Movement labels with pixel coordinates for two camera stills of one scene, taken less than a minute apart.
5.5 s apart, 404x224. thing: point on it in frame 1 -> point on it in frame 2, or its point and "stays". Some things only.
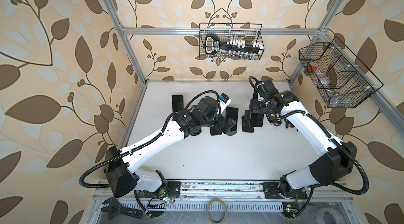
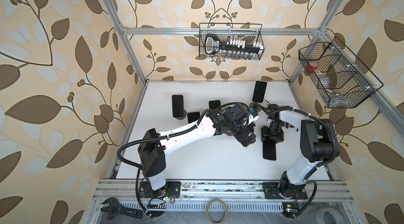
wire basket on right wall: [340, 78] stays
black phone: [177, 103] stays
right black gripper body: [257, 106] -> [273, 130]
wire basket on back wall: [233, 41] stays
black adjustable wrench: [115, 209] stays
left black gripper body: [219, 123] -> [242, 133]
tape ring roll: [226, 212] stays
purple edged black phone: [256, 119] -> [269, 149]
